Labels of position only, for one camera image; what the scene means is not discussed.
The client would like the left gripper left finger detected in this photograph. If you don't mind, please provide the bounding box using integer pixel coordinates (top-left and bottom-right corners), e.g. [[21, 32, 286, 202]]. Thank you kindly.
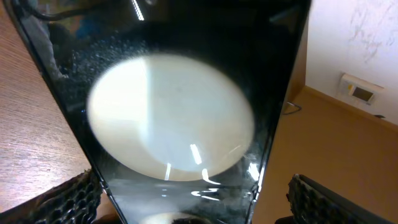
[[1, 170, 102, 224]]

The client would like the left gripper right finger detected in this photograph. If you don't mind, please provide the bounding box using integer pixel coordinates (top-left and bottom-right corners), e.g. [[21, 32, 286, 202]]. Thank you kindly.
[[275, 174, 392, 224]]

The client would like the black USB charging cable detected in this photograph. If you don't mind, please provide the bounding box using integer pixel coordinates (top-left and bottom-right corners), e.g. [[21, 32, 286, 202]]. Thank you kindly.
[[281, 101, 303, 116]]

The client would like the black smartphone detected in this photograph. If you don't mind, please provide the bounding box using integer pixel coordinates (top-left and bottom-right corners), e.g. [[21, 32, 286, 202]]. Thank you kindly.
[[4, 0, 310, 223]]

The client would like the white wall socket plate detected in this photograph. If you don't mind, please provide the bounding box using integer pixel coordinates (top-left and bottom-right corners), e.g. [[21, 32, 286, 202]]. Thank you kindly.
[[336, 73, 384, 105]]

